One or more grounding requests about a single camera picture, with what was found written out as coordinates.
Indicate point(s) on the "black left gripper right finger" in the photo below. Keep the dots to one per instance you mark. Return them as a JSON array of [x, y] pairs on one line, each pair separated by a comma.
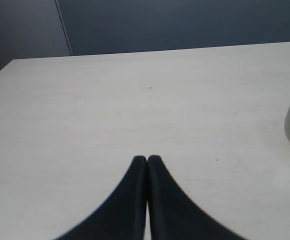
[[173, 215]]

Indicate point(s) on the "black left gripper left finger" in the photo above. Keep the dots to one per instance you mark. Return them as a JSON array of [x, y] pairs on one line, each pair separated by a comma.
[[122, 215]]

